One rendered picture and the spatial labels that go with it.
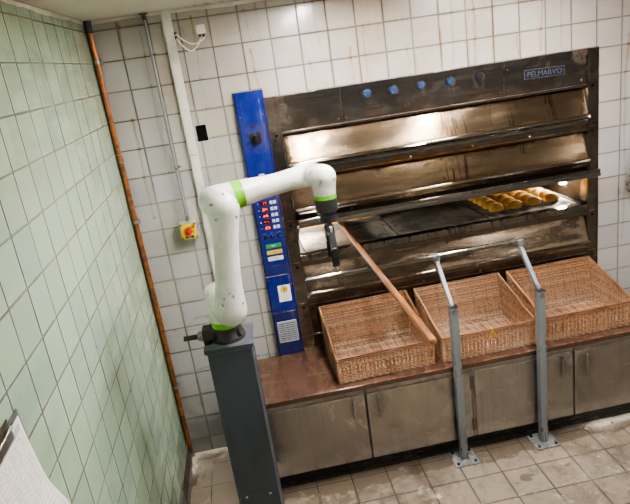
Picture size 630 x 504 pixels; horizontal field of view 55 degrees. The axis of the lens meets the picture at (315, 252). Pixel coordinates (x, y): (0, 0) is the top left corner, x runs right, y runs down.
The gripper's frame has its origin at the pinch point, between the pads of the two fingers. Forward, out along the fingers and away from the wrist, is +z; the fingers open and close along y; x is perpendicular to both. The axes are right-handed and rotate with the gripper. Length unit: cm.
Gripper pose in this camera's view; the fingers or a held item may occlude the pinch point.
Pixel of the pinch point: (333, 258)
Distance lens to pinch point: 254.7
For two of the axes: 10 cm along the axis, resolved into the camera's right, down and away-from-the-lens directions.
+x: 9.8, -1.6, 0.7
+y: 1.1, 2.9, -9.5
